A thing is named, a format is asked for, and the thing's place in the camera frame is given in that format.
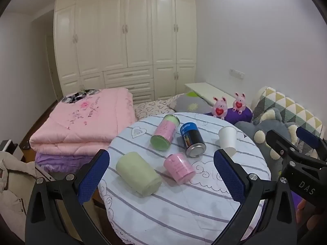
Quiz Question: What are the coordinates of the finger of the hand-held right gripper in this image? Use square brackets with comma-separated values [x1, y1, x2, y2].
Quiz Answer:
[265, 129, 300, 160]
[296, 126, 327, 162]

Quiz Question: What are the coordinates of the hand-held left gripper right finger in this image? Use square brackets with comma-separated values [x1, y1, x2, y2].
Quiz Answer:
[211, 149, 298, 245]

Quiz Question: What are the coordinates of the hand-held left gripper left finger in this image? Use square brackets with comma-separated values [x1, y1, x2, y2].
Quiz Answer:
[25, 149, 114, 245]

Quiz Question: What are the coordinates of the white paper cup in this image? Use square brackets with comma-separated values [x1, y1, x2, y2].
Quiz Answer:
[218, 126, 238, 157]

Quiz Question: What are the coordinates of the pale green cup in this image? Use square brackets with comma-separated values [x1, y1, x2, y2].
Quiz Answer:
[116, 151, 162, 198]

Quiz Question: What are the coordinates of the pink printed cup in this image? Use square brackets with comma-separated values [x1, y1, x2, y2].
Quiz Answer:
[163, 153, 196, 185]

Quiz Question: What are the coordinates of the grey plush toy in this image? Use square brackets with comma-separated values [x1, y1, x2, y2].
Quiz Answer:
[233, 107, 320, 170]

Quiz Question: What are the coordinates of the folded purple blanket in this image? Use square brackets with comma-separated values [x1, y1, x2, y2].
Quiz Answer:
[35, 150, 103, 173]

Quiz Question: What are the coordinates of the triangle patterned cushion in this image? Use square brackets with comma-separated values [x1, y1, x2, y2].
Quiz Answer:
[251, 86, 323, 139]

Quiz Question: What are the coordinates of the purple cushion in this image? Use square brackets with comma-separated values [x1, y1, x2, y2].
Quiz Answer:
[224, 106, 253, 124]

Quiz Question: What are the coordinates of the dark blue metal can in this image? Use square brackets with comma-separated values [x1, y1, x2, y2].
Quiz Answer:
[179, 122, 206, 158]

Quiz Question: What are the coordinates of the folded pink quilt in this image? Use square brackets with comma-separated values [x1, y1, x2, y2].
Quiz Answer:
[29, 88, 136, 157]

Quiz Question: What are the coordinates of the pink plush toy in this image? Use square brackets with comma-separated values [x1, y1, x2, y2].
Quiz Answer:
[232, 92, 247, 115]
[211, 96, 228, 120]

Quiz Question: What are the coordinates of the pink can with green ends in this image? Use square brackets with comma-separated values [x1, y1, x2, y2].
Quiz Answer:
[150, 114, 180, 150]

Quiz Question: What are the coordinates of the beige jacket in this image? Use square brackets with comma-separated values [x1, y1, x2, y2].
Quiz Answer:
[0, 150, 47, 238]

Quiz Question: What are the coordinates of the dark floral cloth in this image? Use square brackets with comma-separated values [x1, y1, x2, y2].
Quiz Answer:
[63, 89, 101, 104]

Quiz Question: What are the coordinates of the grey flower pillow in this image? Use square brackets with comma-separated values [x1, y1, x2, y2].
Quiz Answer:
[170, 91, 213, 116]

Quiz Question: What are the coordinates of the white bedside table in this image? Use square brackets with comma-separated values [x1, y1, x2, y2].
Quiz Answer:
[184, 82, 237, 107]

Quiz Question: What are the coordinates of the heart patterned bed sheet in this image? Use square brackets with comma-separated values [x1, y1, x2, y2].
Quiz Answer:
[134, 94, 185, 121]

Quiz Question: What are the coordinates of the cream white wardrobe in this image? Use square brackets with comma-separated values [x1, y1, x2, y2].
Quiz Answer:
[53, 0, 197, 105]

